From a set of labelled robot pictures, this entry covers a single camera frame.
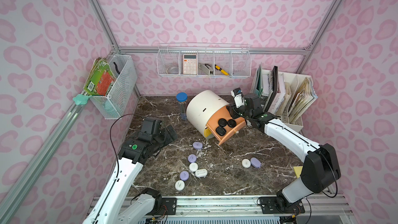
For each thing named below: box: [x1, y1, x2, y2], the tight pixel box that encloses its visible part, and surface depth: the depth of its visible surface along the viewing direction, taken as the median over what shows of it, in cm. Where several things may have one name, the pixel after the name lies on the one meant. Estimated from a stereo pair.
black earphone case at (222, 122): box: [217, 118, 227, 127], surface depth 84 cm
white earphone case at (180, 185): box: [174, 179, 186, 192], surface depth 80 cm
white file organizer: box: [249, 64, 319, 132], surface depth 93 cm
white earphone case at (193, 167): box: [188, 162, 198, 172], surface depth 86 cm
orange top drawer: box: [206, 104, 247, 146], surface depth 81 cm
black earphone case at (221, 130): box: [215, 126, 227, 137], surface depth 80 cm
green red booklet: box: [82, 57, 117, 96], surface depth 73 cm
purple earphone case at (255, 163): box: [250, 157, 262, 169], surface depth 86 cm
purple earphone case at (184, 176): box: [179, 170, 190, 181], surface depth 83 cm
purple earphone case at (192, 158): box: [187, 153, 197, 163], surface depth 89 cm
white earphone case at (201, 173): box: [194, 168, 209, 178], surface depth 83 cm
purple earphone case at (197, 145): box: [192, 141, 204, 150], surface depth 94 cm
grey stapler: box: [199, 62, 214, 75], surface depth 101 cm
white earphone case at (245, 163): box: [241, 158, 251, 169], surface depth 87 cm
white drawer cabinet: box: [186, 89, 230, 140], surface depth 88 cm
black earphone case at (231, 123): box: [226, 118, 237, 129], surface depth 84 cm
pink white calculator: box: [182, 53, 198, 75], surface depth 97 cm
